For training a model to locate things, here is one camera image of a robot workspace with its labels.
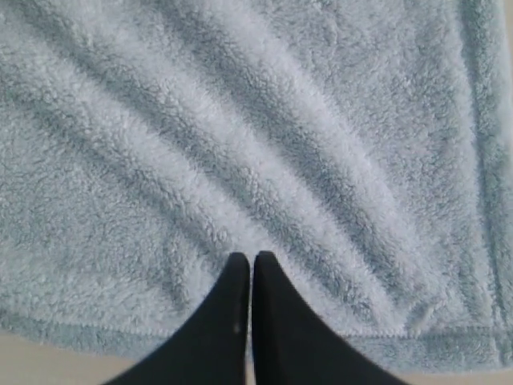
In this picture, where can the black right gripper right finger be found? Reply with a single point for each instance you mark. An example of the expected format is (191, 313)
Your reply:
(292, 345)

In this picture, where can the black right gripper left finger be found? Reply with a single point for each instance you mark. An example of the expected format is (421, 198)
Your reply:
(209, 348)

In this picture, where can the light blue terry towel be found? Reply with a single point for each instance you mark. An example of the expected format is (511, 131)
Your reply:
(368, 144)

